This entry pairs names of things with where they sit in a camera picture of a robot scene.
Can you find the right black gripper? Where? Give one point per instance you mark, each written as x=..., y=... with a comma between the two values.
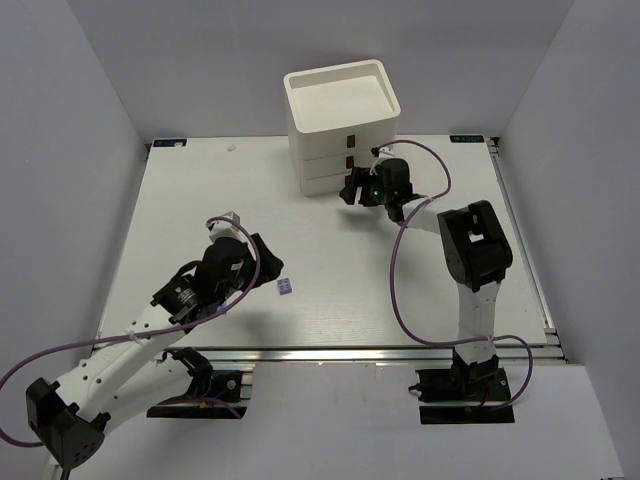
x=360, y=187

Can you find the aluminium rail frame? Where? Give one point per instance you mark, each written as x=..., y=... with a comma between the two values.
x=337, y=256

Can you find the blue label sticker left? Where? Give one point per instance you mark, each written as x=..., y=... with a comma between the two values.
x=169, y=143

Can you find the blue label sticker right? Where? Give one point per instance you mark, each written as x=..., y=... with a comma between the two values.
x=463, y=139

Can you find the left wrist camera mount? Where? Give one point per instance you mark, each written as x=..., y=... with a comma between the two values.
x=223, y=226

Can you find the blue label sticker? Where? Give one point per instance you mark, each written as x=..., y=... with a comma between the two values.
x=463, y=139
x=169, y=143

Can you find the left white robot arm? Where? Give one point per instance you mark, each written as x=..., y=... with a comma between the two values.
x=73, y=414

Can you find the white three-drawer cabinet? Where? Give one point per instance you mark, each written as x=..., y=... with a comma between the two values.
x=326, y=105

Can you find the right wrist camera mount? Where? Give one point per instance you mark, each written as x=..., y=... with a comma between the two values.
x=380, y=154

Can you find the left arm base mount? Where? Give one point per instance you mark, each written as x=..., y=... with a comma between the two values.
x=217, y=394

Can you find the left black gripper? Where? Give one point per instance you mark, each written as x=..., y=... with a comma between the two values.
x=258, y=259

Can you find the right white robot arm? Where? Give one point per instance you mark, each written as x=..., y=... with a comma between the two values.
x=476, y=251

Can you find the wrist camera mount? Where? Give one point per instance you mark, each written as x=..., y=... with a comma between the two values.
x=380, y=154
x=223, y=226

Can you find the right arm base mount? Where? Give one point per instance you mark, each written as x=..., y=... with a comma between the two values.
x=476, y=394

